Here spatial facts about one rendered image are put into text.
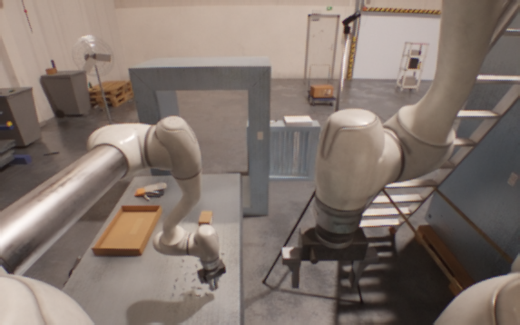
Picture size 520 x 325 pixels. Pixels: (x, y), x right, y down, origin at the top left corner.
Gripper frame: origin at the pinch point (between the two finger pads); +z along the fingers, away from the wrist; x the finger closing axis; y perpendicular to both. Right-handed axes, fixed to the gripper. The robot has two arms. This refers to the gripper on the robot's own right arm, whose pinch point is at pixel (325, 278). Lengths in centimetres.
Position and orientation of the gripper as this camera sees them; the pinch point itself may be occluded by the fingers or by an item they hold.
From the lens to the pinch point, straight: 65.4
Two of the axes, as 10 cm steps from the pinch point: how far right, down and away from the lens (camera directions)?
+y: -0.1, 4.8, -8.8
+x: 10.0, 0.0, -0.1
